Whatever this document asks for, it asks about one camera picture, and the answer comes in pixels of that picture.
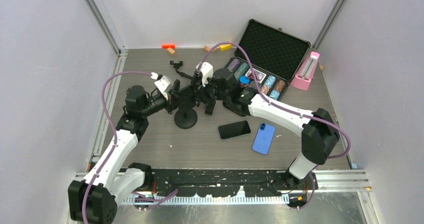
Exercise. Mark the green chip stack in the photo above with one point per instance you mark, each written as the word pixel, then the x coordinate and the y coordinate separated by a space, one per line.
pixel 241 70

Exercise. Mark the black smartphone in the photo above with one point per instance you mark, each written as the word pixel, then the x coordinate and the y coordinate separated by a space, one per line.
pixel 186 98

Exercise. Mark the purple chip stack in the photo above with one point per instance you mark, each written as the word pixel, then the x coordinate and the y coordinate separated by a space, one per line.
pixel 233 65

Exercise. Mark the tan wooden block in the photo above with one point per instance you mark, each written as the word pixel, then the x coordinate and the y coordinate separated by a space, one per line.
pixel 171 51

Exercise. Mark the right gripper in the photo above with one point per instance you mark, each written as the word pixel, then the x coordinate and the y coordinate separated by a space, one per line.
pixel 203 92

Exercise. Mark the orange wooden block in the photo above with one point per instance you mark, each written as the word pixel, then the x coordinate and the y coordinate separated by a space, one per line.
pixel 172 46

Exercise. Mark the yellow wooden block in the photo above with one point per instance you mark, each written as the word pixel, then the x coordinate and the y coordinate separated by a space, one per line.
pixel 225 47

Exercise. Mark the brown chip stack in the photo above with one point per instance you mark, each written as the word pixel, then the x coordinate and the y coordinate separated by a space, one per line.
pixel 279 86

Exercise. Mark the black poker chip case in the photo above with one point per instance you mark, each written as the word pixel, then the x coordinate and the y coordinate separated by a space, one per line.
pixel 271 51

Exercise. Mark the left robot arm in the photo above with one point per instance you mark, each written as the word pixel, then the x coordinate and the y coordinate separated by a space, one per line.
pixel 95 199

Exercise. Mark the light blue chip stack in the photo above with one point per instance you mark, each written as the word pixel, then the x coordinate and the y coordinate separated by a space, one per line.
pixel 270 81

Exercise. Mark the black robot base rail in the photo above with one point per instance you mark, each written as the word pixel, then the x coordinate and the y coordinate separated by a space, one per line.
pixel 223 182

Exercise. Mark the brown wooden arch block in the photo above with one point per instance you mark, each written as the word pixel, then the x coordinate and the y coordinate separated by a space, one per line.
pixel 206 48

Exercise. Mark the pink metronome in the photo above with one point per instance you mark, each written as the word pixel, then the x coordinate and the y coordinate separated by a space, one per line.
pixel 305 74

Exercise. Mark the blue smartphone face down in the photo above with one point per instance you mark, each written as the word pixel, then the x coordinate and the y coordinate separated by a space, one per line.
pixel 263 138

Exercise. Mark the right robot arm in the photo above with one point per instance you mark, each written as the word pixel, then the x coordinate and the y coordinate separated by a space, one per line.
pixel 318 133

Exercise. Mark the dark green-edged smartphone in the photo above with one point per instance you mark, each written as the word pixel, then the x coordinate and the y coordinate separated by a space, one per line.
pixel 234 130

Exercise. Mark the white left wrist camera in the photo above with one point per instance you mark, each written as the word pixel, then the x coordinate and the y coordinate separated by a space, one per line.
pixel 162 83

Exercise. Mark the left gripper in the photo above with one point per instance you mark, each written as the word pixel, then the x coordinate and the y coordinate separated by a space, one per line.
pixel 172 100

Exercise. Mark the blue round chip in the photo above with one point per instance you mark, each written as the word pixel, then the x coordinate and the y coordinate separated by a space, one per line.
pixel 244 80

